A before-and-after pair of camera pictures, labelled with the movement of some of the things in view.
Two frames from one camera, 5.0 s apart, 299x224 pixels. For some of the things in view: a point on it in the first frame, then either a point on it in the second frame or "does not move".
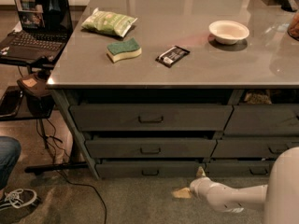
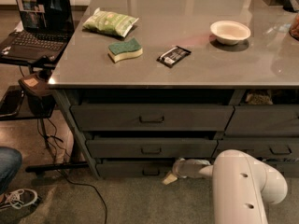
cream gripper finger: x=182 y=193 to x=169 y=179
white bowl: x=228 y=32 does not move
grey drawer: x=263 y=119 does not move
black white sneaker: x=19 y=200 does not move
